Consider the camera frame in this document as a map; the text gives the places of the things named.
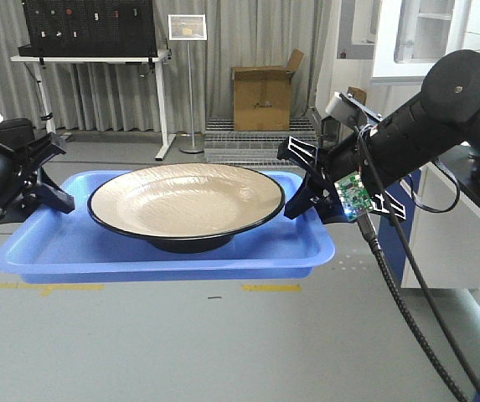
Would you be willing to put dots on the metal grate platform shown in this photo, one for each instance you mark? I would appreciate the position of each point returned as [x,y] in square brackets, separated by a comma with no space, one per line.
[224,145]

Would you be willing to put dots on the white lab cabinet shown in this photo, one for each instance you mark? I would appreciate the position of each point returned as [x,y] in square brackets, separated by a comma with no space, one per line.
[443,221]

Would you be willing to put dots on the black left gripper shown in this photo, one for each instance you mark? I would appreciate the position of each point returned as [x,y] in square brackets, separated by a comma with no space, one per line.
[36,153]

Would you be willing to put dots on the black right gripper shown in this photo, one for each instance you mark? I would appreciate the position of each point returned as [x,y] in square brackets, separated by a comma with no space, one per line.
[331,164]

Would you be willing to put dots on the white standing desk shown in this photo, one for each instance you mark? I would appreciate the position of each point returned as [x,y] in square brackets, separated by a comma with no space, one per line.
[108,91]

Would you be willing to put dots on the blue plastic tray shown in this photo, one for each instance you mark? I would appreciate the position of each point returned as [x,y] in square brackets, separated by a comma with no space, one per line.
[52,247]

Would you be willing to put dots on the beige plate with black rim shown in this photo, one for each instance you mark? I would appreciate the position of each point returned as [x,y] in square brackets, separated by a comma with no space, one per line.
[186,207]

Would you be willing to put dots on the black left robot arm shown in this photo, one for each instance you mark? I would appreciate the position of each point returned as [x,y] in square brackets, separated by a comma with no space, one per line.
[25,186]

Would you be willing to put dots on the sign on metal stand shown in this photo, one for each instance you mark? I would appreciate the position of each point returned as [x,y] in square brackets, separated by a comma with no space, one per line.
[188,28]

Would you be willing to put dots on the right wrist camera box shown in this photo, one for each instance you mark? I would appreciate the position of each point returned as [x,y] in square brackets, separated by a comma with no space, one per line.
[347,110]

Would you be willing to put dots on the green circuit board right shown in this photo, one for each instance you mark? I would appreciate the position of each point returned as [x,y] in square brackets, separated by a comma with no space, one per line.
[353,196]

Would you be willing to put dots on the black pegboard panel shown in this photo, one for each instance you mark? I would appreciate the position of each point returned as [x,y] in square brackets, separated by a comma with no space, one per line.
[80,28]

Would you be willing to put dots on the brown cardboard box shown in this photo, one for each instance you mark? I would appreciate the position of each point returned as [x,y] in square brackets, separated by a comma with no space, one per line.
[262,98]

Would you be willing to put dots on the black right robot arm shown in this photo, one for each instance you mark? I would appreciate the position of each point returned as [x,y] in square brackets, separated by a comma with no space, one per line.
[445,113]

